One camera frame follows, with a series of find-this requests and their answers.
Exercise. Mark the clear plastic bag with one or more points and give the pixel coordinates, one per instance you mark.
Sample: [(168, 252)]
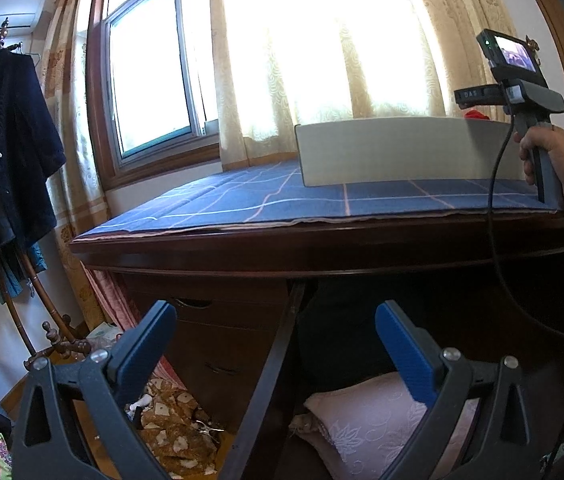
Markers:
[(104, 337)]

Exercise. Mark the blue checked tablecloth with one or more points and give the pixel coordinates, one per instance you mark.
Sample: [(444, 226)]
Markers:
[(242, 200)]

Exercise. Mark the cardboard box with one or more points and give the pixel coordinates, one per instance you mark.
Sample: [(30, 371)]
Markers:
[(392, 152)]

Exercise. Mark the wide beige patterned curtain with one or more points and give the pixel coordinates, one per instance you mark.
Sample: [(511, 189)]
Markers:
[(337, 60)]

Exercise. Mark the metal clip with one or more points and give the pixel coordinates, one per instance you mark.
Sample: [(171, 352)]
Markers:
[(209, 427)]

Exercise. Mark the dark wooden desk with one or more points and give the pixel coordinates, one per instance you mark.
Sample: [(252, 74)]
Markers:
[(312, 255)]

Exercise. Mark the wooden coat rack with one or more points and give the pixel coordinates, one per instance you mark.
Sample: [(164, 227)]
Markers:
[(46, 310)]

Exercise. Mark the small desk side drawer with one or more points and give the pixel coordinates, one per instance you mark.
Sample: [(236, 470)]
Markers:
[(221, 310), (216, 360)]

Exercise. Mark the dark coat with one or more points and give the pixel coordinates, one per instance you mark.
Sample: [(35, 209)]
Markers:
[(6, 160)]

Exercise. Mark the narrow beige patterned curtain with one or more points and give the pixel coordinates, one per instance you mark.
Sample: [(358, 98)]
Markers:
[(69, 110)]

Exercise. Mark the teal garment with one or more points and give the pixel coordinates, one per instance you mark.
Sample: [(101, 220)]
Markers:
[(16, 275)]

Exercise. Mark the brown patterned cloth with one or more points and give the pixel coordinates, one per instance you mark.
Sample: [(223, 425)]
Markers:
[(176, 435)]

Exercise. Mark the pink lace bra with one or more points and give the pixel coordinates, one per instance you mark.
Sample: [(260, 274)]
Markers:
[(362, 430)]

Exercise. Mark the red underwear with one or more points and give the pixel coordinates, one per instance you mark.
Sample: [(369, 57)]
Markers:
[(477, 115)]

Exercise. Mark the pink floral hanging cloth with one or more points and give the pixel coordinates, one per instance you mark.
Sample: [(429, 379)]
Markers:
[(116, 305)]

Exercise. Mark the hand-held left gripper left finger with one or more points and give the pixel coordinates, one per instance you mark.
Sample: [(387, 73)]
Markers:
[(146, 345)]

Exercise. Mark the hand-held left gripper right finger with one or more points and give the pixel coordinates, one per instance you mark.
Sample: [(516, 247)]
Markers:
[(407, 355)]

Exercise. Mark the brown framed window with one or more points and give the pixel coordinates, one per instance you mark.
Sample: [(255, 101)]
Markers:
[(151, 75)]

